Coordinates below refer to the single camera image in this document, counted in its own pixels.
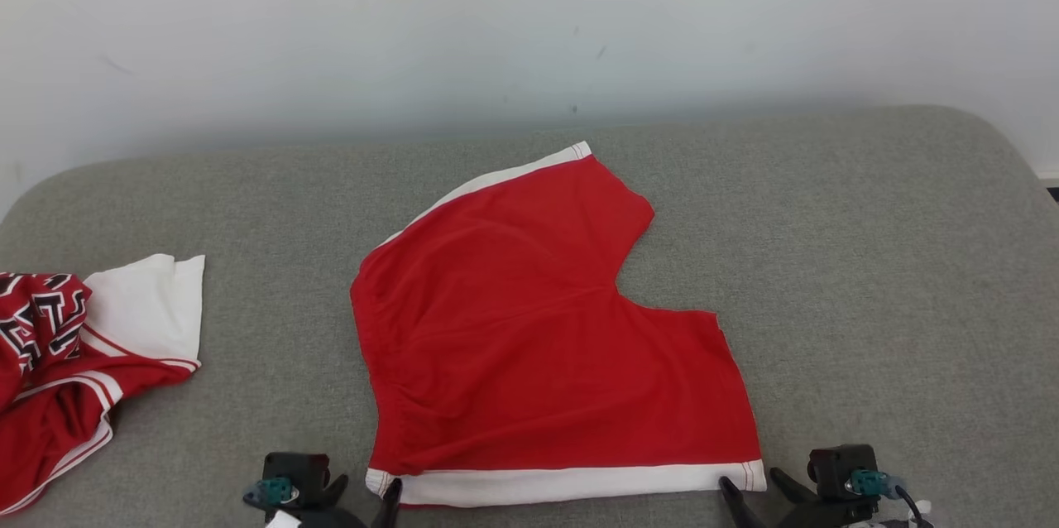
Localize teal right camera connector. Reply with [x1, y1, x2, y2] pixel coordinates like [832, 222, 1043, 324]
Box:
[846, 469, 908, 501]

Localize red shorts with white trim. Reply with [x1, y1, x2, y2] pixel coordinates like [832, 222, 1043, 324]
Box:
[349, 141, 769, 509]

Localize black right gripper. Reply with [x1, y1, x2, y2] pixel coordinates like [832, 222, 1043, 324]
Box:
[717, 468, 880, 528]

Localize red Bulls 23 jersey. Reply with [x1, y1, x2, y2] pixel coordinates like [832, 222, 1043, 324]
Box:
[0, 253, 206, 517]

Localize grey fabric sofa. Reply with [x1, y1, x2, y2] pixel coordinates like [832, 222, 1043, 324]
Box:
[0, 104, 1059, 528]

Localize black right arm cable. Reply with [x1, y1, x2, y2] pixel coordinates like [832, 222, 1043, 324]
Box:
[894, 485, 936, 528]

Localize teal left camera connector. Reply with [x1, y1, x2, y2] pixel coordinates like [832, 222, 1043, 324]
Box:
[243, 478, 299, 509]

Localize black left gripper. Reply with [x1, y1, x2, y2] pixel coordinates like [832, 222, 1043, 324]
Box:
[293, 473, 405, 528]

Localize teal camera connector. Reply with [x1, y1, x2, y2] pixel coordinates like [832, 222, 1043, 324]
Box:
[243, 478, 299, 509]
[846, 469, 908, 501]

